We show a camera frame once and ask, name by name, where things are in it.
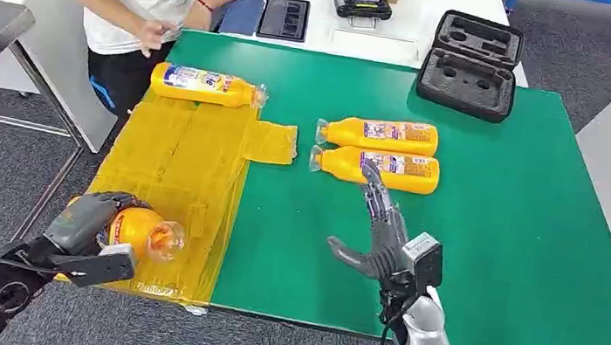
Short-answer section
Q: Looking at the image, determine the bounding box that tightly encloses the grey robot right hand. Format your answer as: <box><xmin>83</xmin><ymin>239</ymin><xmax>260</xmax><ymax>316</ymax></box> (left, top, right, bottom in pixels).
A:
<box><xmin>323</xmin><ymin>156</ymin><xmax>422</xmax><ymax>287</ymax></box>

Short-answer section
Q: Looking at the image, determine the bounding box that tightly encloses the orange drink bottle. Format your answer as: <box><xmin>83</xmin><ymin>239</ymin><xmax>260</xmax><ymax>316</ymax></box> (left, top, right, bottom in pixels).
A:
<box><xmin>148</xmin><ymin>59</ymin><xmax>271</xmax><ymax>113</ymax></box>
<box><xmin>312</xmin><ymin>109</ymin><xmax>442</xmax><ymax>160</ymax></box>
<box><xmin>306</xmin><ymin>141</ymin><xmax>443</xmax><ymax>197</ymax></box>
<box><xmin>61</xmin><ymin>196</ymin><xmax>190</xmax><ymax>268</ymax></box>

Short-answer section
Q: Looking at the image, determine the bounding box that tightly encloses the black handheld device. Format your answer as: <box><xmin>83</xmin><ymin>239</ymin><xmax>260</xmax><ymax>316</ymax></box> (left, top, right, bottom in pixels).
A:
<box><xmin>332</xmin><ymin>0</ymin><xmax>395</xmax><ymax>24</ymax></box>

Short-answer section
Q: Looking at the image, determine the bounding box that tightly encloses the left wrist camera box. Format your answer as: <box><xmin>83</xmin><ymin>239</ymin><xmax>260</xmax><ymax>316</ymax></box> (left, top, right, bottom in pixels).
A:
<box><xmin>44</xmin><ymin>234</ymin><xmax>140</xmax><ymax>294</ymax></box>

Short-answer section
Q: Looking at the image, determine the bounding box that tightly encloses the person's left hand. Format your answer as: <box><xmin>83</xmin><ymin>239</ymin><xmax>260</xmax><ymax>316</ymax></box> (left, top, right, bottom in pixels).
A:
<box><xmin>182</xmin><ymin>0</ymin><xmax>215</xmax><ymax>32</ymax></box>

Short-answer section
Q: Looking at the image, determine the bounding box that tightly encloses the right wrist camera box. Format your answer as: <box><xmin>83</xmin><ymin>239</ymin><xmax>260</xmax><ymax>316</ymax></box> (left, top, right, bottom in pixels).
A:
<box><xmin>397</xmin><ymin>230</ymin><xmax>449</xmax><ymax>291</ymax></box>

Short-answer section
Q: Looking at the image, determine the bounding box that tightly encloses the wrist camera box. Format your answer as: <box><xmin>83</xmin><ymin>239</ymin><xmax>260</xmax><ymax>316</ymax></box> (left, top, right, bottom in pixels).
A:
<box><xmin>397</xmin><ymin>230</ymin><xmax>449</xmax><ymax>291</ymax></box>
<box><xmin>44</xmin><ymin>234</ymin><xmax>140</xmax><ymax>294</ymax></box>

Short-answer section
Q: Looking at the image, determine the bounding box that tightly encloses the person's right hand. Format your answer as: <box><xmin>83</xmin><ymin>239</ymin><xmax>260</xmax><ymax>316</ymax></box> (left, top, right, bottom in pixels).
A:
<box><xmin>134</xmin><ymin>17</ymin><xmax>181</xmax><ymax>61</ymax></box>

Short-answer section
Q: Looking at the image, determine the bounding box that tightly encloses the blue notebook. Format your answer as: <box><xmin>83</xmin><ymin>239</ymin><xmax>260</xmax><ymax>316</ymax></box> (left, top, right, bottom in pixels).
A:
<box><xmin>217</xmin><ymin>0</ymin><xmax>266</xmax><ymax>39</ymax></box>

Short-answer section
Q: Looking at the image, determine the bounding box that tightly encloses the black tablet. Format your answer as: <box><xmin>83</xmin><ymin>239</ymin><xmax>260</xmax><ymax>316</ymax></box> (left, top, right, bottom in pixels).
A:
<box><xmin>255</xmin><ymin>0</ymin><xmax>312</xmax><ymax>44</ymax></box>

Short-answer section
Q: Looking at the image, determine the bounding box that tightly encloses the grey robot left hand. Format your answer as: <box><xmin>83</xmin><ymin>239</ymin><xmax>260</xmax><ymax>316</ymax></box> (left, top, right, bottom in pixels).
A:
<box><xmin>41</xmin><ymin>183</ymin><xmax>154</xmax><ymax>267</ymax></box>

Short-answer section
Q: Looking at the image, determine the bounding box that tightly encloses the green table mat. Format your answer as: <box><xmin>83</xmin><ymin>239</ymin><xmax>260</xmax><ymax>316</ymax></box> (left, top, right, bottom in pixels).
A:
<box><xmin>132</xmin><ymin>26</ymin><xmax>611</xmax><ymax>345</ymax></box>

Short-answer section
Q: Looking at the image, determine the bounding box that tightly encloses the yellow sheet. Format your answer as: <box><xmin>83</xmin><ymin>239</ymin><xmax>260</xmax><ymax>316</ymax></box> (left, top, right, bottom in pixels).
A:
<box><xmin>53</xmin><ymin>81</ymin><xmax>303</xmax><ymax>316</ymax></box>

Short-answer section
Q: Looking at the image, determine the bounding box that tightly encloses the black foam-lined case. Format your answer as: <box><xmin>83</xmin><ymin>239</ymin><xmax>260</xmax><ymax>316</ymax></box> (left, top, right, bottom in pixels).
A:
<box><xmin>412</xmin><ymin>6</ymin><xmax>528</xmax><ymax>127</ymax></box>

